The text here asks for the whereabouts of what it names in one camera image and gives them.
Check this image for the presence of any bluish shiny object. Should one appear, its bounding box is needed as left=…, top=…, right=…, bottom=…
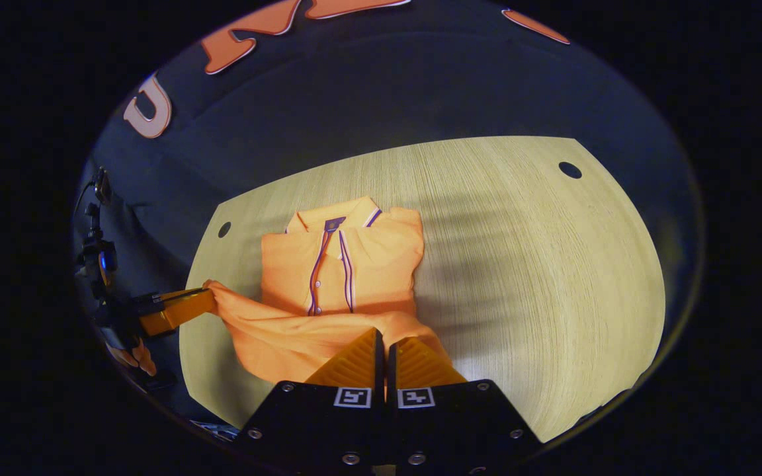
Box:
left=189, top=420, right=241, bottom=442

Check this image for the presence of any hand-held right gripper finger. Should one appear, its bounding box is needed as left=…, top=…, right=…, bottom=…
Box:
left=386, top=336, right=544, bottom=474
left=234, top=327, right=387, bottom=474

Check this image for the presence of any orange T-shirt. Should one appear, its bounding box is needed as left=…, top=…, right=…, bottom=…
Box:
left=204, top=196, right=453, bottom=385

